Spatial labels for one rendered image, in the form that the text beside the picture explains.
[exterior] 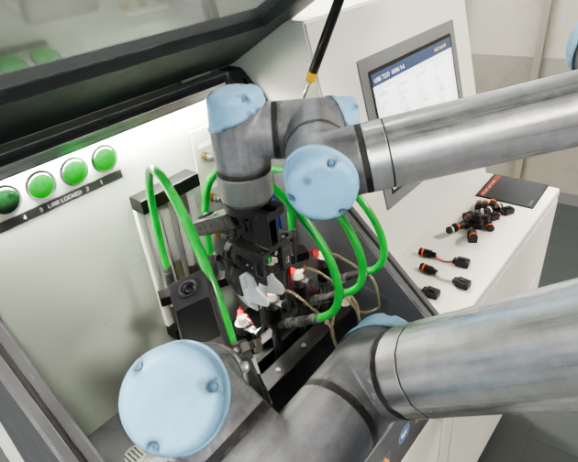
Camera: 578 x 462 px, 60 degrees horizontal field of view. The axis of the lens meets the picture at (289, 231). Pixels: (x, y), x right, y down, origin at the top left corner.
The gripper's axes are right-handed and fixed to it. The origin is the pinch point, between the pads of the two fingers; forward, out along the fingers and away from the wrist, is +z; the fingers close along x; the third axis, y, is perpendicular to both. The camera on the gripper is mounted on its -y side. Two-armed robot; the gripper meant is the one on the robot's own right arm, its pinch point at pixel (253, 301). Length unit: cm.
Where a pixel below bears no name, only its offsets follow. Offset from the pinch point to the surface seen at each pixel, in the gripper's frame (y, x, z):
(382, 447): 21.8, 4.8, 26.0
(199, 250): 4.6, -11.7, -18.7
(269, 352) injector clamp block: -5.5, 6.8, 20.8
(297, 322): 2.5, 7.4, 9.0
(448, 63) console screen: -9, 89, -16
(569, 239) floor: 8, 239, 118
